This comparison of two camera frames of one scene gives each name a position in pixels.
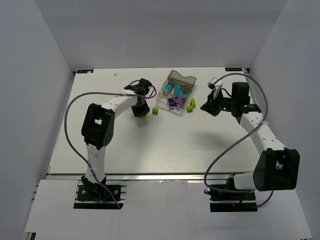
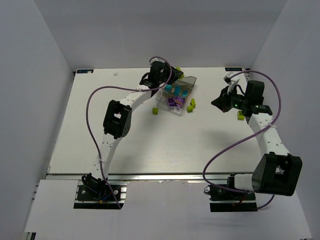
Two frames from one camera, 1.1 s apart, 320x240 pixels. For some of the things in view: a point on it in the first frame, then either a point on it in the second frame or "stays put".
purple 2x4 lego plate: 180,100 stays put
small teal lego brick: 185,93 stays put
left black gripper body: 140,110 -> 172,74
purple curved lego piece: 171,101 stays put
